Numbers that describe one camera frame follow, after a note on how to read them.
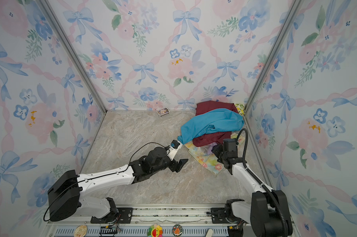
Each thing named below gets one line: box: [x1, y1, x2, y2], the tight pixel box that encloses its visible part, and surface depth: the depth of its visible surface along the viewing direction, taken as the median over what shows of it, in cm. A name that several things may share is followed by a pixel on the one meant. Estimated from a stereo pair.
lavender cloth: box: [206, 141, 218, 155], surface depth 97 cm
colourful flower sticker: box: [146, 223, 164, 237], surface depth 70 cm
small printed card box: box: [156, 107, 171, 118], surface depth 119 cm
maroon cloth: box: [192, 100, 240, 148], surface depth 98 cm
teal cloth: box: [177, 108, 245, 145], surface depth 104 cm
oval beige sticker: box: [73, 224, 88, 237], surface depth 71 cm
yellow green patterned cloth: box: [234, 103, 246, 116], surface depth 119 cm
